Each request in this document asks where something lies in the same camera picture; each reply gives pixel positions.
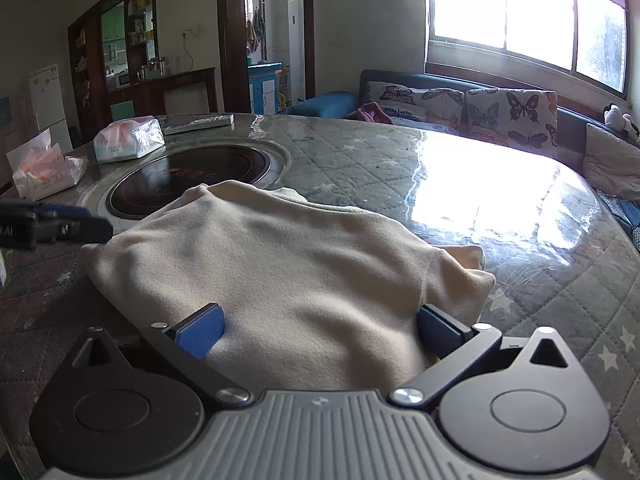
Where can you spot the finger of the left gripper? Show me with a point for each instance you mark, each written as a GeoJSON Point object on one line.
{"type": "Point", "coordinates": [58, 223]}

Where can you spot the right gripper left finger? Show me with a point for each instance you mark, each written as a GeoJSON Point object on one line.
{"type": "Point", "coordinates": [182, 348]}

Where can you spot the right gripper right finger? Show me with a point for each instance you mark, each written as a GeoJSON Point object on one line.
{"type": "Point", "coordinates": [461, 351]}

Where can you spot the cream beige sweater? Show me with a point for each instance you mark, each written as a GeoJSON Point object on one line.
{"type": "Point", "coordinates": [314, 296]}

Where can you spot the black round induction cooktop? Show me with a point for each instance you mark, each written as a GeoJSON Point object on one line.
{"type": "Point", "coordinates": [160, 182]}

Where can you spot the pink tissue pack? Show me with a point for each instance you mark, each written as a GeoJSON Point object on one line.
{"type": "Point", "coordinates": [130, 138]}

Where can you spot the white refrigerator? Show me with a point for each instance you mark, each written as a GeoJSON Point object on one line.
{"type": "Point", "coordinates": [47, 105]}

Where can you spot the grey remote control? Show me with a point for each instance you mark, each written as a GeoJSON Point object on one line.
{"type": "Point", "coordinates": [184, 123]}

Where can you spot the dark wooden sideboard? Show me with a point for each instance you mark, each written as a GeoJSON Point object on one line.
{"type": "Point", "coordinates": [141, 57]}

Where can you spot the blue corner sofa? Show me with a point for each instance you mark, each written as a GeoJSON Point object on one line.
{"type": "Point", "coordinates": [571, 128]}

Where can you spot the right butterfly cushion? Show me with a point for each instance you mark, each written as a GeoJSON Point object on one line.
{"type": "Point", "coordinates": [526, 120]}

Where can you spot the butterfly cushion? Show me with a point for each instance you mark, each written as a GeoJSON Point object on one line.
{"type": "Point", "coordinates": [526, 120]}
{"type": "Point", "coordinates": [440, 106]}

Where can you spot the left butterfly cushion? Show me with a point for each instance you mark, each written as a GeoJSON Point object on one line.
{"type": "Point", "coordinates": [440, 106]}

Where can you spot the grey plain pillow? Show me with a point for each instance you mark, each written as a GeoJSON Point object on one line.
{"type": "Point", "coordinates": [611, 164]}

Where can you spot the blue white small cabinet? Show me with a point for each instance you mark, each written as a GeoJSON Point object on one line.
{"type": "Point", "coordinates": [263, 79]}

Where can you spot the magenta cloth on sofa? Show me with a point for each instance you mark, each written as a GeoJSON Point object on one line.
{"type": "Point", "coordinates": [370, 112]}

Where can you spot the panda plush toy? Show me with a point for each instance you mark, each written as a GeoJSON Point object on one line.
{"type": "Point", "coordinates": [620, 122]}

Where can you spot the window with frame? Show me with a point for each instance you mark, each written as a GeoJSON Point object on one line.
{"type": "Point", "coordinates": [536, 40]}

